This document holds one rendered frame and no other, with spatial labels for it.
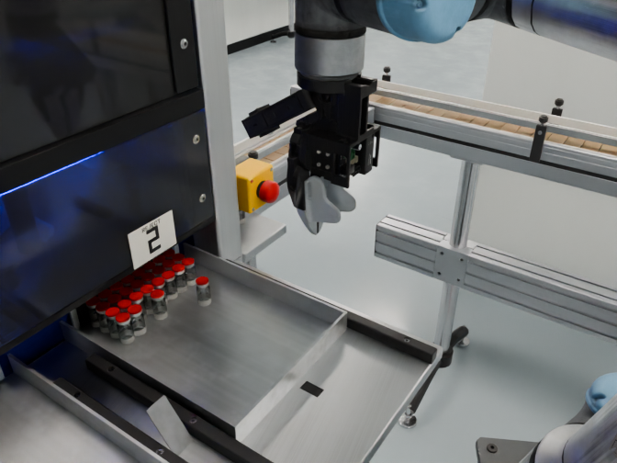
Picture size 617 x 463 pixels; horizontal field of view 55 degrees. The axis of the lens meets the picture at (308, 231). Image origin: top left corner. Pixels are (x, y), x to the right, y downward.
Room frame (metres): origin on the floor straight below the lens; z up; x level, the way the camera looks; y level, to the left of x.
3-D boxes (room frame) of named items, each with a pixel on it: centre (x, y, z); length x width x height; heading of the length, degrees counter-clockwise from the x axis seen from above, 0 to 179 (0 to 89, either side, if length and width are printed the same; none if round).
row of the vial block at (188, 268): (0.74, 0.25, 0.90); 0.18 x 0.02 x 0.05; 145
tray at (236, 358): (0.68, 0.15, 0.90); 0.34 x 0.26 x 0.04; 56
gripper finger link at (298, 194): (0.63, 0.01, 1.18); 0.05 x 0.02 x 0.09; 146
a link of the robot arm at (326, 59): (0.64, -0.02, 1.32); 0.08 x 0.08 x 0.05
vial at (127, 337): (0.66, 0.27, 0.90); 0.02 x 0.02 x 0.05
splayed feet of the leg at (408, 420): (1.43, -0.43, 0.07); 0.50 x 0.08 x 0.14; 146
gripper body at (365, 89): (0.63, -0.03, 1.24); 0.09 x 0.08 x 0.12; 56
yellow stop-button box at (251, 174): (0.95, 0.11, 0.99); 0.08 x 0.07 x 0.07; 56
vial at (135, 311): (0.68, 0.26, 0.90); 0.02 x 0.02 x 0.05
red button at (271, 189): (0.93, 0.07, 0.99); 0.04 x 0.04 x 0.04; 56
